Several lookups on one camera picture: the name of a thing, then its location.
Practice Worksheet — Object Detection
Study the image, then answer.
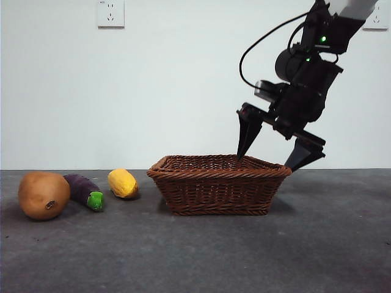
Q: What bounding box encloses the brown wicker basket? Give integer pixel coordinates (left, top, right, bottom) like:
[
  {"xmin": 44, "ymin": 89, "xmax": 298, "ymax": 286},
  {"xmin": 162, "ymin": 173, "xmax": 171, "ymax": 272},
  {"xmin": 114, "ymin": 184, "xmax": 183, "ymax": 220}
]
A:
[{"xmin": 146, "ymin": 154, "xmax": 292, "ymax": 217}]

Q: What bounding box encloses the yellow corn cob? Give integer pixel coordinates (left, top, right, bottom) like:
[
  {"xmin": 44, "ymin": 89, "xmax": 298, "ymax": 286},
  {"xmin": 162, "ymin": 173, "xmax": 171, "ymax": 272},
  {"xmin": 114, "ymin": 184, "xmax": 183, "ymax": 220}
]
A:
[{"xmin": 107, "ymin": 168, "xmax": 139, "ymax": 200}]

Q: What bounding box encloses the purple eggplant with green stem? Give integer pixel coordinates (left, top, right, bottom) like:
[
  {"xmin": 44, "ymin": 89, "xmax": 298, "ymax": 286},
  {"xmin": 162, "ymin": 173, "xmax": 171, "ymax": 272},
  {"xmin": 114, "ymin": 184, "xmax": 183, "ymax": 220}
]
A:
[{"xmin": 63, "ymin": 173, "xmax": 105, "ymax": 213}]

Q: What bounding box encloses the brown potato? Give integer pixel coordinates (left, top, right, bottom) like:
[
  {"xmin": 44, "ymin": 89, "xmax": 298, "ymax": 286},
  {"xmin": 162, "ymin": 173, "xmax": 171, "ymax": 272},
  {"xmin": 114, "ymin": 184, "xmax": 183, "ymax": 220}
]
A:
[{"xmin": 17, "ymin": 172, "xmax": 71, "ymax": 221}]

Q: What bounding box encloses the pale grey camera box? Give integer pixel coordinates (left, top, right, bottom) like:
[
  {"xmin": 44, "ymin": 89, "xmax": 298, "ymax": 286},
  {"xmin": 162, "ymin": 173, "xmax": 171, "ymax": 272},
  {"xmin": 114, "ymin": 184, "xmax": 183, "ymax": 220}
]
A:
[{"xmin": 254, "ymin": 79, "xmax": 285, "ymax": 101}]

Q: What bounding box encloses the black cable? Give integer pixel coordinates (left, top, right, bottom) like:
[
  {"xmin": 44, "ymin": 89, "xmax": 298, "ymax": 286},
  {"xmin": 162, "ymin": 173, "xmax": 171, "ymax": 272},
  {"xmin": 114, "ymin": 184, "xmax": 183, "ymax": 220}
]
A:
[{"xmin": 239, "ymin": 12, "xmax": 312, "ymax": 90}]

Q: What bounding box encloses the white wall socket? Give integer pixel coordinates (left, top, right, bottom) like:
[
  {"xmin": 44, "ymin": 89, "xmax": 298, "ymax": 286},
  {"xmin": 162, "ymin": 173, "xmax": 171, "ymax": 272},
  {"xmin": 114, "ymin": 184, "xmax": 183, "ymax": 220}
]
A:
[
  {"xmin": 97, "ymin": 1, "xmax": 125, "ymax": 30},
  {"xmin": 362, "ymin": 3, "xmax": 389, "ymax": 31}
]

